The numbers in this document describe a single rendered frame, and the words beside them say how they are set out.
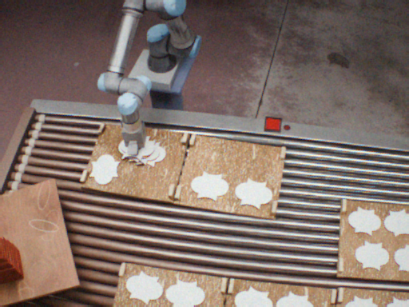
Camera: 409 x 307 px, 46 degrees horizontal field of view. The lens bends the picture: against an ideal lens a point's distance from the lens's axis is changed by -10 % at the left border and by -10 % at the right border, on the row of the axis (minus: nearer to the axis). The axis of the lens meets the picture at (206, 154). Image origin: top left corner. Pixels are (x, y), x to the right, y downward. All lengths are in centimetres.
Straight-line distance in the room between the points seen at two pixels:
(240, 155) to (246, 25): 217
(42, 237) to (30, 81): 229
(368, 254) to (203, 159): 82
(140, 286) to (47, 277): 36
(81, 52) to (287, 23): 171
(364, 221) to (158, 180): 88
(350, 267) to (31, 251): 125
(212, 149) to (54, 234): 78
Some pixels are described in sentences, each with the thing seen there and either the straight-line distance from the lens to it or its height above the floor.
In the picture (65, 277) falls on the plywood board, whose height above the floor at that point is 104.
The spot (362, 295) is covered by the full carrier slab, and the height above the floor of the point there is 94.
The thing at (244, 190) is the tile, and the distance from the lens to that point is 213.
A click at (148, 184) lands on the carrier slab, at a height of 94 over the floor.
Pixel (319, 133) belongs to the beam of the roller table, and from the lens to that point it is 237.
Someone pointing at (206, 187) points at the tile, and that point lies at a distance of 214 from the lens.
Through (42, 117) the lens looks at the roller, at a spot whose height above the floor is 92.
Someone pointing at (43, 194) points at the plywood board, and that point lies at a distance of 215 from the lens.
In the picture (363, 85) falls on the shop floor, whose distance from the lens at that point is 393.
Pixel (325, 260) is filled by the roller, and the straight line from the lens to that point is 205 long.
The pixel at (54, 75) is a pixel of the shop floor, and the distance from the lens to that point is 412.
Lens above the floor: 277
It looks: 55 degrees down
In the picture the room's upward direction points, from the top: 4 degrees counter-clockwise
